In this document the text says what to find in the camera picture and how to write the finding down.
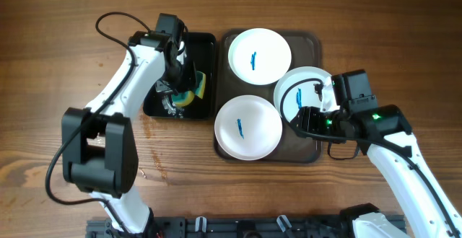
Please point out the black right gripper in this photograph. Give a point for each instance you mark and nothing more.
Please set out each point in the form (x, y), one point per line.
(309, 117)

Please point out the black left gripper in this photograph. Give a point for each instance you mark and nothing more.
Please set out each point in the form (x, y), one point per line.
(190, 78)

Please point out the yellow green sponge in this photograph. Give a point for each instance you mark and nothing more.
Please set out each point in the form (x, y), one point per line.
(186, 98)

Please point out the white plate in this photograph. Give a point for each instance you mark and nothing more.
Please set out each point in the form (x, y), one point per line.
(259, 56)
(296, 89)
(248, 127)

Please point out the white plate front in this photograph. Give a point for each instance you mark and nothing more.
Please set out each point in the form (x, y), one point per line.
(248, 127)

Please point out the white plate back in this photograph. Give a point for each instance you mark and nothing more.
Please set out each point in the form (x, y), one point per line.
(259, 56)

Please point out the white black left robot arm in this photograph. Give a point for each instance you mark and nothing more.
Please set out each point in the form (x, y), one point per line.
(99, 151)

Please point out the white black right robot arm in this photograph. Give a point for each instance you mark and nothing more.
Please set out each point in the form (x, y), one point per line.
(385, 136)

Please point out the black water tray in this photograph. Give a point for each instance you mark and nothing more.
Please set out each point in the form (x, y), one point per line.
(201, 47)

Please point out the brown serving tray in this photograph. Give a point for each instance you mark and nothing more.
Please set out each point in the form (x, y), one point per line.
(306, 51)

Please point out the black mounting rail base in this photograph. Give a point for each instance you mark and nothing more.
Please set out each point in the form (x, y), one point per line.
(323, 226)

